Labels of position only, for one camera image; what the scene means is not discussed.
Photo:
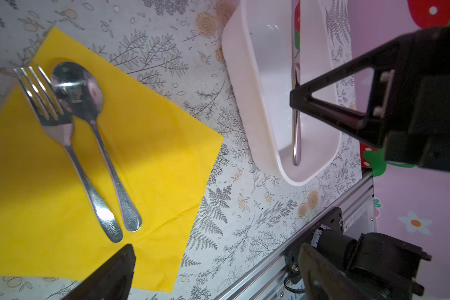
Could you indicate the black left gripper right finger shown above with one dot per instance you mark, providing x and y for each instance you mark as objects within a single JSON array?
[{"x": 322, "y": 280}]

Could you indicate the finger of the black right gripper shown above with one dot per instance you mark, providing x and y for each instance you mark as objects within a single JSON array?
[{"x": 320, "y": 98}]

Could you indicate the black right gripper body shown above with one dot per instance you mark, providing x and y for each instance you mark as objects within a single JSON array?
[{"x": 417, "y": 111}]

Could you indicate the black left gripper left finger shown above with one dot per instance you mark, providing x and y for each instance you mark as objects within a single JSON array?
[{"x": 111, "y": 281}]

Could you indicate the yellow paper napkin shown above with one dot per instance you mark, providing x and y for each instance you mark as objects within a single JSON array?
[{"x": 162, "y": 154}]

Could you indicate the silver table knife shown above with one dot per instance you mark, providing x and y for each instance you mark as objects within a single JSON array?
[{"x": 296, "y": 75}]

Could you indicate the silver fork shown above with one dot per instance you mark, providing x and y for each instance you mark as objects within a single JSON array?
[{"x": 58, "y": 125}]

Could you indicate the silver spoon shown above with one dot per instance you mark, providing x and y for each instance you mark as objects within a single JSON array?
[{"x": 79, "y": 92}]

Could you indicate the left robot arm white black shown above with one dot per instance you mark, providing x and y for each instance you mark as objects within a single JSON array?
[{"x": 381, "y": 266}]

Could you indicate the white rectangular plastic tray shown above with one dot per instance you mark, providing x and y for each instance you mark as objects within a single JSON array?
[{"x": 257, "y": 47}]

